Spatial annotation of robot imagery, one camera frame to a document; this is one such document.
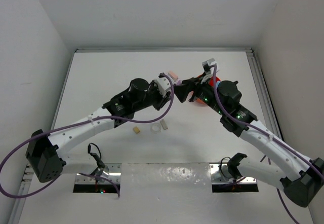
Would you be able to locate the metal base plate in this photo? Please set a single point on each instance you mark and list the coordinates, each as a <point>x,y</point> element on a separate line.
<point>111,174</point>
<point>219,175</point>

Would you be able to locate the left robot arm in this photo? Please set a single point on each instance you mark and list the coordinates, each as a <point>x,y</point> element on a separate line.
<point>49,153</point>

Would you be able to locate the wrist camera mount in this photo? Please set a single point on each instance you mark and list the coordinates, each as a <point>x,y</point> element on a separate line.
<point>164,84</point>
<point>208,67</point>

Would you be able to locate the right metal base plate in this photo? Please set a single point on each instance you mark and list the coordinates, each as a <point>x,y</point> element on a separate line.
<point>219,175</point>

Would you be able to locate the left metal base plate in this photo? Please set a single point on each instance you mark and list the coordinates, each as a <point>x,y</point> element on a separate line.
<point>111,174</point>

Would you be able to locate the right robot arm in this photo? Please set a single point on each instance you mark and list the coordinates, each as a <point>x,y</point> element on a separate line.
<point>298,176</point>

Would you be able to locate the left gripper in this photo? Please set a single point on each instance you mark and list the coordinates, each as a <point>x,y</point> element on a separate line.
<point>161,100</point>

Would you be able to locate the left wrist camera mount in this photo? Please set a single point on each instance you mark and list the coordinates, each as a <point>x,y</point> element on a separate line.
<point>164,84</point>

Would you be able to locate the yellow eraser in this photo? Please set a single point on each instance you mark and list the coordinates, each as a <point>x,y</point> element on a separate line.
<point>136,130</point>

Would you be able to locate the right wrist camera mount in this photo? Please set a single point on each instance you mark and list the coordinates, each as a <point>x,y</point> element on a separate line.
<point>208,67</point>

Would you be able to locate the orange round divided container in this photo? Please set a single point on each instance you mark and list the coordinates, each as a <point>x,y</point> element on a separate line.
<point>204,91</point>

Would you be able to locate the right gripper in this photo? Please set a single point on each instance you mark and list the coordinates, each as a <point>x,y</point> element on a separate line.
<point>182,91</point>

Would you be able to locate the clear tape roll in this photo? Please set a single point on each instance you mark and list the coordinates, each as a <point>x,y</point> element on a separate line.
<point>156,128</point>

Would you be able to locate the pink mini stapler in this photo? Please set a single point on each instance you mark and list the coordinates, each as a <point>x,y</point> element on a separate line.
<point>173,76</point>

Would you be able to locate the grey rectangular eraser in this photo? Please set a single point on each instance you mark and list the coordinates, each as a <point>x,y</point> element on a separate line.
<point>163,124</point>

